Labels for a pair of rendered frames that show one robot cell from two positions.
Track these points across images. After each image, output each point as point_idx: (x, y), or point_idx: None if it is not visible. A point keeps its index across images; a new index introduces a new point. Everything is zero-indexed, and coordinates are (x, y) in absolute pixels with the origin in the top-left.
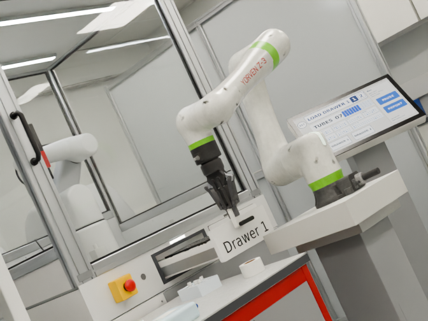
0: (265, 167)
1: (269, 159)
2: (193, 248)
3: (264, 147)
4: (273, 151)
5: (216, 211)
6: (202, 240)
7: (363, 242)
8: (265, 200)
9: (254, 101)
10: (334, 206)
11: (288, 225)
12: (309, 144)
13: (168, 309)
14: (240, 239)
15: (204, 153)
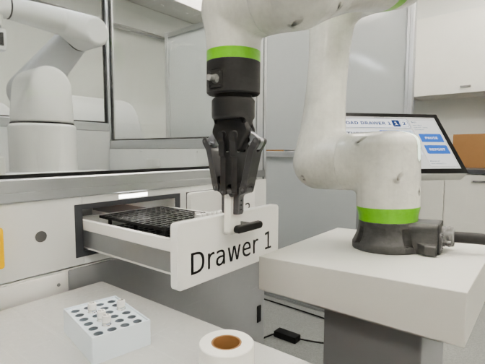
0: (304, 152)
1: (314, 143)
2: (138, 233)
3: (315, 123)
4: (325, 134)
5: (206, 178)
6: (165, 217)
7: (421, 348)
8: (265, 187)
9: (329, 52)
10: (434, 289)
11: (314, 266)
12: (400, 148)
13: (27, 338)
14: (224, 254)
15: (231, 74)
